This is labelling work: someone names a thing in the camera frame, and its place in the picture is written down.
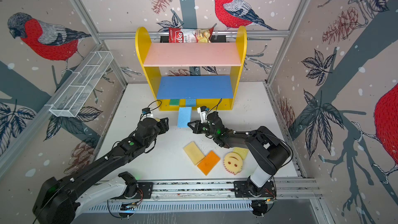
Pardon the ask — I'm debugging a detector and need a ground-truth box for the pale yellow sponge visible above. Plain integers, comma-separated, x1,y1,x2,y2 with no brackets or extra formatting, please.
183,142,205,166

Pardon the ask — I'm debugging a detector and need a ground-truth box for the blue sponge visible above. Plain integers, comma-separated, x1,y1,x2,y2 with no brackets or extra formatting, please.
185,99,197,107
177,107,192,128

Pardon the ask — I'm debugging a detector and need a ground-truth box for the light green sponge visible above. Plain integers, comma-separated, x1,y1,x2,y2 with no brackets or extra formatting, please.
170,99,180,106

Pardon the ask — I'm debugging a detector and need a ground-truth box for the orange sponge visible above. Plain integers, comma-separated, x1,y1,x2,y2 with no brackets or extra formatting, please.
197,151,220,176

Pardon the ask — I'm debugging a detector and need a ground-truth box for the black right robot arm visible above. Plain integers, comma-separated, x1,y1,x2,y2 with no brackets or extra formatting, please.
187,112,293,199

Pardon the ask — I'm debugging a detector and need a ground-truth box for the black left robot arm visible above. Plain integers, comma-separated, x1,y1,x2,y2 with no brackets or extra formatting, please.
32,118,169,224

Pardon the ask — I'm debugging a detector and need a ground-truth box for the yellow shelf with coloured boards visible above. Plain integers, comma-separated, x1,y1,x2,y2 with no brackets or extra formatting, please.
135,27,248,111

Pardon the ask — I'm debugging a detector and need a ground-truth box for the yellow sponge right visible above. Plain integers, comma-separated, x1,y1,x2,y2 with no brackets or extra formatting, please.
233,147,249,160

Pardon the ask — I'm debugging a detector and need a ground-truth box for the yellow smiley face sponge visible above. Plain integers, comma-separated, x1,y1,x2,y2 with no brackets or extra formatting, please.
223,152,243,175

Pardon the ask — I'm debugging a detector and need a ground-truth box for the red cassava chips bag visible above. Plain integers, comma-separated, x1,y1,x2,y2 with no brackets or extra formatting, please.
169,28,214,43

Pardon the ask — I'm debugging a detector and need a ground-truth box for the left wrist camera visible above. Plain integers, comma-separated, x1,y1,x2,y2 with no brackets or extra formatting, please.
142,107,153,118

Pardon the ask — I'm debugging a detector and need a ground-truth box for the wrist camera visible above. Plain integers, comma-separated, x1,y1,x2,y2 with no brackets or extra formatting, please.
197,106,209,123
142,107,153,118

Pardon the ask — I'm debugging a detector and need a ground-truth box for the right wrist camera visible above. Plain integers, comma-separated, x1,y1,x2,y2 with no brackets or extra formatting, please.
197,106,209,123

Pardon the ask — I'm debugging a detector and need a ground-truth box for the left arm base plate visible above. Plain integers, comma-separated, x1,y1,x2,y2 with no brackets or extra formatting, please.
112,181,154,201

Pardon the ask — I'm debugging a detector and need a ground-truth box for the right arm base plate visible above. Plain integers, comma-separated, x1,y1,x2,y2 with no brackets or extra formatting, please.
232,180,277,199

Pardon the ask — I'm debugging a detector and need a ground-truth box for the white wire mesh basket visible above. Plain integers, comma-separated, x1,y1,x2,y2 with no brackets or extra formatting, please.
49,51,114,117

